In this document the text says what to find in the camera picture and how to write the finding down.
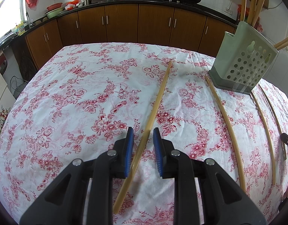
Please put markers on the green perforated utensil holder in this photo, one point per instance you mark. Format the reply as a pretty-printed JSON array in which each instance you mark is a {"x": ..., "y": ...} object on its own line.
[{"x": 228, "y": 51}]

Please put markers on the black kitchen countertop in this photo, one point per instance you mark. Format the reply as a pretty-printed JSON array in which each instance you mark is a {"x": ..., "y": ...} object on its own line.
[{"x": 134, "y": 1}]

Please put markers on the green basin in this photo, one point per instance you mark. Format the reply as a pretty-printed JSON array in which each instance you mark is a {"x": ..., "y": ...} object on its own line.
[{"x": 54, "y": 13}]

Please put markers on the grey pan lid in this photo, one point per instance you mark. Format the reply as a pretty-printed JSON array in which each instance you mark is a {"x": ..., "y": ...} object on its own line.
[{"x": 7, "y": 38}]

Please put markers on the red and white plastic bag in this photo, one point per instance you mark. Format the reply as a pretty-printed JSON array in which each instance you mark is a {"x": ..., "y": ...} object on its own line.
[{"x": 73, "y": 4}]

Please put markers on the sliding window with metal frame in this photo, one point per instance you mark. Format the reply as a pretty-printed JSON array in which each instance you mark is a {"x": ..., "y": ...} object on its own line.
[{"x": 8, "y": 11}]

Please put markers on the wooden base cabinets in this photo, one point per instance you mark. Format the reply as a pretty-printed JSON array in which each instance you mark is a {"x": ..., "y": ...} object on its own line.
[{"x": 122, "y": 23}]

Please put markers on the yellow dish soap bottle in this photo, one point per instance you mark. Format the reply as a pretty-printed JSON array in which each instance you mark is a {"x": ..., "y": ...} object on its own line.
[{"x": 20, "y": 29}]

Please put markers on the pale round basket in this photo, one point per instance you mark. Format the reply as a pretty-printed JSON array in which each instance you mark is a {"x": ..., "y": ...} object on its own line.
[{"x": 19, "y": 89}]

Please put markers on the white wall socket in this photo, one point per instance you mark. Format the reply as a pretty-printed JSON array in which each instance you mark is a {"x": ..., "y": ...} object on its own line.
[{"x": 228, "y": 11}]

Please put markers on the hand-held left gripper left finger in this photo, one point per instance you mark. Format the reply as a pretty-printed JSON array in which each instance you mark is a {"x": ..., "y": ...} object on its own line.
[{"x": 129, "y": 154}]

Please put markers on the metal faucet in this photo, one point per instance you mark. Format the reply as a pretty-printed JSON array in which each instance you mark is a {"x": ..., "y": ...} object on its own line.
[{"x": 28, "y": 20}]

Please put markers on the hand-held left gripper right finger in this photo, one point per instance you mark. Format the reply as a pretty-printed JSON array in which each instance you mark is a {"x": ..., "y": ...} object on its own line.
[{"x": 158, "y": 154}]

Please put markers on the condiment bottles under red bag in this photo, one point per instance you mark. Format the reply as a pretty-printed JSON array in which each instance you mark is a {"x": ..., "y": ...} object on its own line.
[{"x": 239, "y": 13}]

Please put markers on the red floral tablecloth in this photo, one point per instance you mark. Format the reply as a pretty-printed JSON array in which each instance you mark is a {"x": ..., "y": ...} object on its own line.
[{"x": 76, "y": 112}]

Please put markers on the red basin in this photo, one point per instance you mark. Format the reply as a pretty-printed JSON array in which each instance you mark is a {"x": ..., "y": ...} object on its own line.
[{"x": 54, "y": 5}]

